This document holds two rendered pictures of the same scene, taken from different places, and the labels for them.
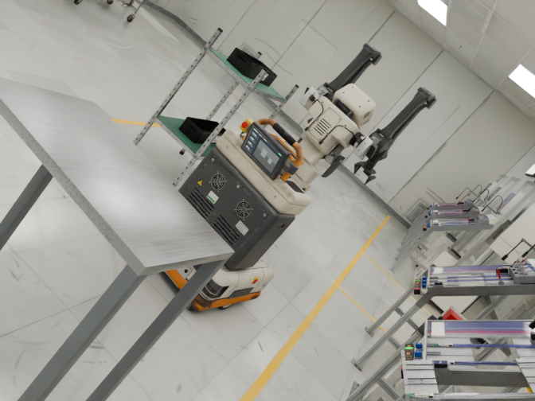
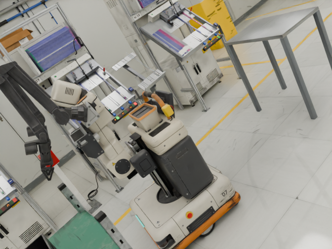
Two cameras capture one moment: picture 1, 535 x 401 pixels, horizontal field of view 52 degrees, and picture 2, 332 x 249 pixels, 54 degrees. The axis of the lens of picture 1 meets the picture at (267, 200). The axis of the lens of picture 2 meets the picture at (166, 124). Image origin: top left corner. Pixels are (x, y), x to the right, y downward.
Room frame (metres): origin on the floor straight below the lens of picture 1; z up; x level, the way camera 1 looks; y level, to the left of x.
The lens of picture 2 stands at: (3.98, 1.87, 1.59)
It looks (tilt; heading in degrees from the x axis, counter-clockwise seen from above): 22 degrees down; 234
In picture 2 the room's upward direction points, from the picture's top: 31 degrees counter-clockwise
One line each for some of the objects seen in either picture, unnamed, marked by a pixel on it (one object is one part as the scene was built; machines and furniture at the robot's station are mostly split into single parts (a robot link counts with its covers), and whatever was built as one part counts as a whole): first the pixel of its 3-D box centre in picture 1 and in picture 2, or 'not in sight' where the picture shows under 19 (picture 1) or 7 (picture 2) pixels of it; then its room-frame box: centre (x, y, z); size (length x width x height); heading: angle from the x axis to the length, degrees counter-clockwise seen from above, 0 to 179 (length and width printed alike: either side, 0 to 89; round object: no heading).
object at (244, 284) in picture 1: (207, 251); (180, 201); (2.92, 0.07, 0.16); 0.67 x 0.64 x 0.25; 158
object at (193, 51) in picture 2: not in sight; (182, 52); (0.92, -1.17, 0.65); 1.01 x 0.73 x 1.29; 80
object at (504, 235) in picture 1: (482, 244); not in sight; (6.97, -2.39, 0.95); 1.36 x 0.82 x 1.90; 80
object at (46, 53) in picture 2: not in sight; (54, 48); (2.30, -1.47, 1.52); 0.51 x 0.13 x 0.27; 170
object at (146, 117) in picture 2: (279, 155); (145, 117); (2.81, 0.11, 0.87); 0.23 x 0.15 x 0.11; 68
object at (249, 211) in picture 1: (246, 195); (162, 150); (2.83, 0.10, 0.59); 0.55 x 0.34 x 0.83; 68
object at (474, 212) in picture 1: (474, 229); not in sight; (8.40, -2.64, 0.95); 1.37 x 0.82 x 1.90; 80
